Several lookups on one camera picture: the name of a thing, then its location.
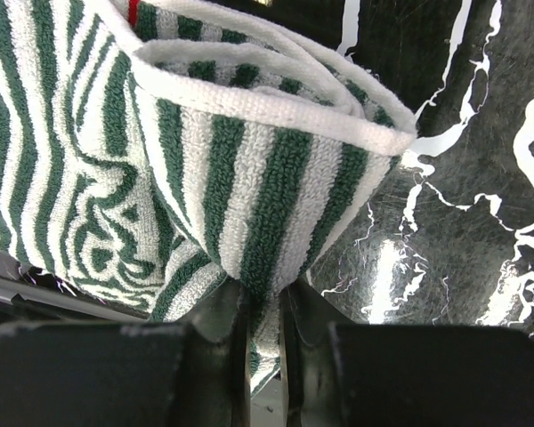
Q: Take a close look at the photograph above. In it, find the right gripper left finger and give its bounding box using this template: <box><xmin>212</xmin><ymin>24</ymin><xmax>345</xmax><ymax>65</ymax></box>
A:
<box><xmin>0</xmin><ymin>280</ymin><xmax>250</xmax><ymax>426</ymax></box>

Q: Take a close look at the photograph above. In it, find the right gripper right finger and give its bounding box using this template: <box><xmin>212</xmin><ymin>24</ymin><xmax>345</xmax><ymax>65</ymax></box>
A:
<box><xmin>280</xmin><ymin>280</ymin><xmax>534</xmax><ymax>426</ymax></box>

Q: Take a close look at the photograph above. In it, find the black white striped towel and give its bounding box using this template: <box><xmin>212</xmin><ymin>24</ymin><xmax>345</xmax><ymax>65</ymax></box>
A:
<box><xmin>0</xmin><ymin>1</ymin><xmax>417</xmax><ymax>391</ymax></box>

